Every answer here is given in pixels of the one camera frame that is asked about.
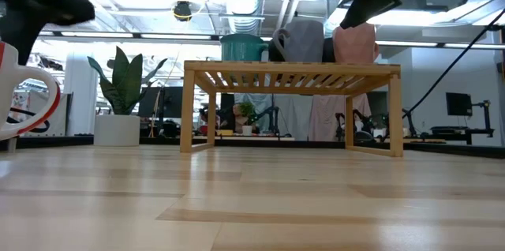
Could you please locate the pink mug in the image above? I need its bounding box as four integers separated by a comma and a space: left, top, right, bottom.
332, 21, 380, 65

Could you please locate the blue-grey mug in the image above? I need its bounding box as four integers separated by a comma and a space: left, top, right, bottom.
271, 20, 326, 63

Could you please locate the teal mug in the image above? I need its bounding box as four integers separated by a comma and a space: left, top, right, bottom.
219, 32, 270, 62

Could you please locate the red and white mug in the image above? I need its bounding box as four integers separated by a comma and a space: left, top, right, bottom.
0, 40, 61, 141

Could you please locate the colourful printed sign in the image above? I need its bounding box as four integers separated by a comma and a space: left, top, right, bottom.
8, 91, 31, 120

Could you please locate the wooden slatted rack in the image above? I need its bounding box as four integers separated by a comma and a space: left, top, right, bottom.
180, 60, 404, 158

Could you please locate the pink hanging cloth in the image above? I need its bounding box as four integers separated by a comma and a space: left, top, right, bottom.
309, 93, 372, 142

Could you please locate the snake plant in white pot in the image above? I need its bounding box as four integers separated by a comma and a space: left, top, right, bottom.
87, 45, 169, 148

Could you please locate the white hanging cloth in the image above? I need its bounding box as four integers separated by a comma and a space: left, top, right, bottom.
271, 93, 315, 141

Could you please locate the black monitor on stand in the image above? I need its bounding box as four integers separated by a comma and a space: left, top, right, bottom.
445, 92, 473, 117

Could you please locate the black ceiling light track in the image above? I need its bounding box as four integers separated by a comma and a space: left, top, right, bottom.
39, 28, 505, 51

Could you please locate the black hanging ceiling device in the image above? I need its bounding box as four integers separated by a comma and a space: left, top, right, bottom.
172, 0, 193, 22

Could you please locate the pale blue hanging cloth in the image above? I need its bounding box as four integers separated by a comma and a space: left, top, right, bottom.
234, 92, 274, 122

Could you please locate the black background desk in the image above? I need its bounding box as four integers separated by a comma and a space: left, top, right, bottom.
420, 125, 496, 146

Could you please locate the dark background screen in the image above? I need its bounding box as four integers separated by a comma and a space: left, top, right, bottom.
137, 86, 185, 120

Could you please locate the person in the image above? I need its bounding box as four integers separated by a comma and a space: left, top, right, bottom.
231, 103, 249, 133

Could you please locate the small plant in white pot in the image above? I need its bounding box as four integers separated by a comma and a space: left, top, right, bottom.
238, 100, 256, 137

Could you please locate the long black cable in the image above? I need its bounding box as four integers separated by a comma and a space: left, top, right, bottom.
402, 8, 505, 120

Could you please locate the black metal table frame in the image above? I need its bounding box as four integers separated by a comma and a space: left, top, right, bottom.
0, 135, 505, 160

